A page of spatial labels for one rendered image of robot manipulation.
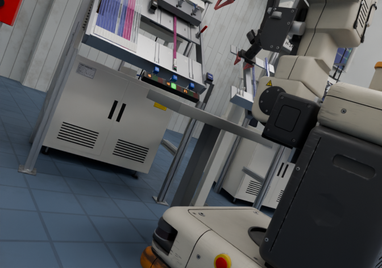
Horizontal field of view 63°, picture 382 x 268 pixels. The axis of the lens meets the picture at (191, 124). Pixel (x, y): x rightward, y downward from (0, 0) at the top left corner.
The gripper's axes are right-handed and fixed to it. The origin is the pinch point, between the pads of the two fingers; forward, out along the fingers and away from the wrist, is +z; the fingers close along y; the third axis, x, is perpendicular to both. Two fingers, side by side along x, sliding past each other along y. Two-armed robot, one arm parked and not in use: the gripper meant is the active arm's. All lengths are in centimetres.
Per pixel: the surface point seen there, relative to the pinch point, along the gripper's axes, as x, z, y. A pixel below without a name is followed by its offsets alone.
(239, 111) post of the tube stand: 18.4, 17.6, -12.2
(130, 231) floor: 103, 29, 39
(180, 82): 23.7, 10.6, 32.7
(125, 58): 27, 8, 65
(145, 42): 10, 7, 58
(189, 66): 9.9, 8.9, 29.2
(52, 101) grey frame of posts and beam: 53, 28, 89
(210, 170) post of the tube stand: 48, 47, -10
